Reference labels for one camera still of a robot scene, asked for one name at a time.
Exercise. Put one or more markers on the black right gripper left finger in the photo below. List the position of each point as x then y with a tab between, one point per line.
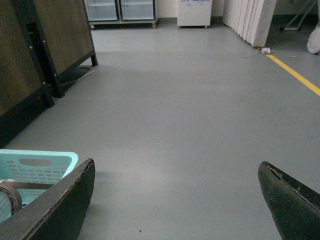
58	213

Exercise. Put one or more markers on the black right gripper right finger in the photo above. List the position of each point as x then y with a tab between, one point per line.
294	207

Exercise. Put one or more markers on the brown basket handle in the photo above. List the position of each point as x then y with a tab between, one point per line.
10	198

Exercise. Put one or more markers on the light blue plastic basket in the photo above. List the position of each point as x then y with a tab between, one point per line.
34	166

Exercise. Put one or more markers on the white shoe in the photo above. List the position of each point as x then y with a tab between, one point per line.
313	44

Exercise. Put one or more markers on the dark wooden display stand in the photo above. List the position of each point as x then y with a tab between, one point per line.
41	43

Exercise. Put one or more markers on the white folding partition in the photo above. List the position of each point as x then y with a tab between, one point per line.
250	19

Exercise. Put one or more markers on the glass door refrigerator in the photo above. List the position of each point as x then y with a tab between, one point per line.
121	12

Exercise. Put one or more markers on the white chest freezer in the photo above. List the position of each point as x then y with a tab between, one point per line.
194	13

